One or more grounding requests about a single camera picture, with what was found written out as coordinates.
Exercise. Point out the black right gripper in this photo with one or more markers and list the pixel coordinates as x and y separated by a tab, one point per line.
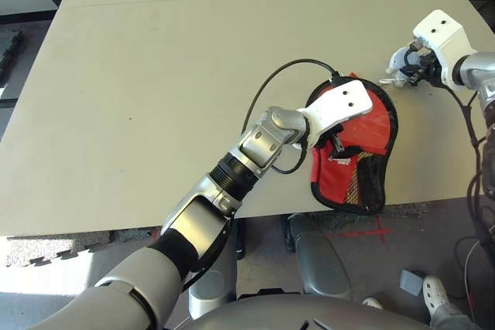
427	69

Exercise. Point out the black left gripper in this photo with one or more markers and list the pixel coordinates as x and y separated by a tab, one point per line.
336	140

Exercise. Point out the grey plush zipper charm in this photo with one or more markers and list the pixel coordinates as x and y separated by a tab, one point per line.
398	61

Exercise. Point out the red black paddle case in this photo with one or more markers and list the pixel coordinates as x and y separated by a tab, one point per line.
332	183

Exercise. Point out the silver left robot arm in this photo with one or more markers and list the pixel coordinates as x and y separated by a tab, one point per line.
201	214

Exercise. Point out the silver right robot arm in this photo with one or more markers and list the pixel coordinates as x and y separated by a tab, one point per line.
477	71

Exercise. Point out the grey speckled foam mat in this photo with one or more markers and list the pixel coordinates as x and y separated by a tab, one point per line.
406	214

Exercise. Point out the grey robot right leg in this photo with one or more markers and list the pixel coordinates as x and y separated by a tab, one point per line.
321	260

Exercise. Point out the grey robot leg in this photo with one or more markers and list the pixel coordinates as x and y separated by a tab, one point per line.
321	260
212	295

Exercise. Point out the small grey box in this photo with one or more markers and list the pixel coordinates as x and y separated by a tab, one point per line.
411	281

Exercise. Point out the white perforated clog shoe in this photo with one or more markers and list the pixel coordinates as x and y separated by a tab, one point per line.
435	295
372	303

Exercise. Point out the grey robot torso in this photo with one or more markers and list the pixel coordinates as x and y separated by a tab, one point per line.
301	314

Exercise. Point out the grey robot left leg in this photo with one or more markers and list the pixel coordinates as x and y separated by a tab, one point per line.
212	295

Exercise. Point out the grey trouser leg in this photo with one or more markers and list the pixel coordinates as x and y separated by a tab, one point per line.
452	318

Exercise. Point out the grey puzzle foam mat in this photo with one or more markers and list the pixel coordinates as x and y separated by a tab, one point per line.
58	247

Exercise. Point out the black foam floor mat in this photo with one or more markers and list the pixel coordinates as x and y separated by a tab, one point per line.
9	55

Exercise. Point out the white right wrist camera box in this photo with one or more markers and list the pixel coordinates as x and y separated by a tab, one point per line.
444	36

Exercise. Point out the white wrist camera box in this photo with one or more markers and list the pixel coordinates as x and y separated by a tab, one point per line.
340	106
444	36

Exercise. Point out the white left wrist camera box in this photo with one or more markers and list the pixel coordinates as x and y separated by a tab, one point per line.
340	106

